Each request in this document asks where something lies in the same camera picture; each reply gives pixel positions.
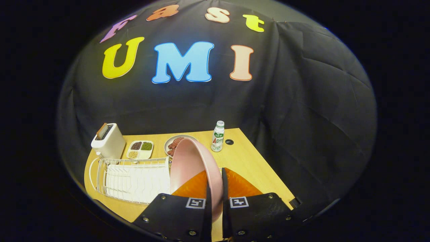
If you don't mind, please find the white toaster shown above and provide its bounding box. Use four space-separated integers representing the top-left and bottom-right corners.
91 123 126 159

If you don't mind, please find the white divided dish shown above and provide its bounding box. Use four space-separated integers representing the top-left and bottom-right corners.
126 140 154 160

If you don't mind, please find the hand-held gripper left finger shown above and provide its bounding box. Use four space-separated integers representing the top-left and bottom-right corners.
132 170 213 242

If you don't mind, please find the grey plate with sausages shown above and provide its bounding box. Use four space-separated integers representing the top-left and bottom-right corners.
164 135 199 158

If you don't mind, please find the white wire dish rack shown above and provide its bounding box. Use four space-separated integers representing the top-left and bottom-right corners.
89 156 172 205

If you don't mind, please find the pile of red sausage pieces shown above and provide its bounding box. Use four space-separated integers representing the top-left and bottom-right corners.
167 137 185 157

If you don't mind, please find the black backdrop cloth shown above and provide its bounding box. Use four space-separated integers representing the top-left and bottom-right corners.
56 0 378 215

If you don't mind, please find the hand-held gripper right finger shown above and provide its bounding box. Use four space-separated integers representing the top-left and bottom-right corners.
221 167 296 242

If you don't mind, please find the pink plate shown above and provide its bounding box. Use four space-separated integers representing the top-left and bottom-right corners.
170 138 224 223

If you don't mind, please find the white green label bottle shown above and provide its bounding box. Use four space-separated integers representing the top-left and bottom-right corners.
211 121 225 152

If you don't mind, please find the brown toast slice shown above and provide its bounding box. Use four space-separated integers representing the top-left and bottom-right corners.
96 123 109 140

